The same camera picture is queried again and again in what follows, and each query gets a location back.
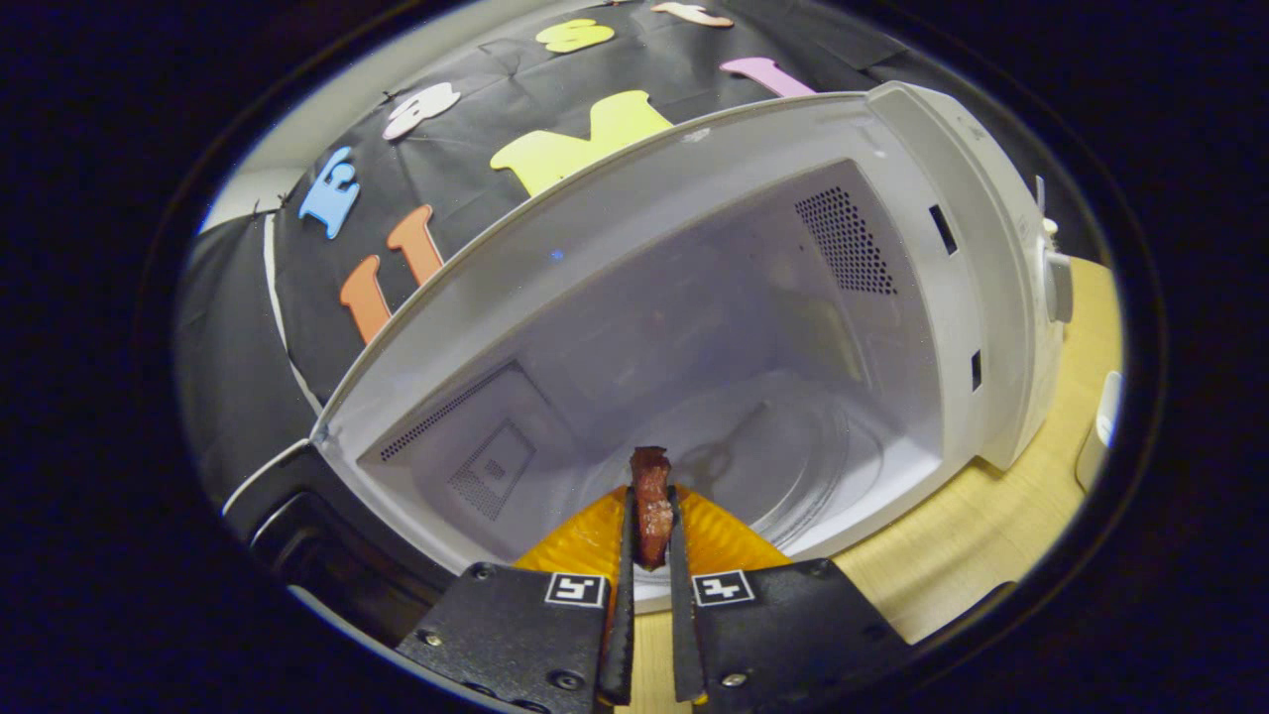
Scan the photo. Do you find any white rectangular dish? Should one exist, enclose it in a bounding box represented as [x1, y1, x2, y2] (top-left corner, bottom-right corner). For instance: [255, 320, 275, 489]
[1075, 371, 1124, 494]

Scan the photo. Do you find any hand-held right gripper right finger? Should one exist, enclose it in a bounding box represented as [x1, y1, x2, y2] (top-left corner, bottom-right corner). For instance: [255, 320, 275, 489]
[669, 483, 918, 710]

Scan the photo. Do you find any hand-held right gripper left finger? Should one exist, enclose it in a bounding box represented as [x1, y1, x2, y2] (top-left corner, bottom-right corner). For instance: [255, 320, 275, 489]
[395, 484, 637, 714]

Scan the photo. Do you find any white microwave oven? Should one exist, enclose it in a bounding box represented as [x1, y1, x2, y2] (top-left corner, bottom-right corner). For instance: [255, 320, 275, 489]
[220, 81, 1077, 648]

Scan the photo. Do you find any brown meat piece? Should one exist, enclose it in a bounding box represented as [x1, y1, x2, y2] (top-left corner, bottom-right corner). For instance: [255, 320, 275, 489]
[630, 446, 675, 571]

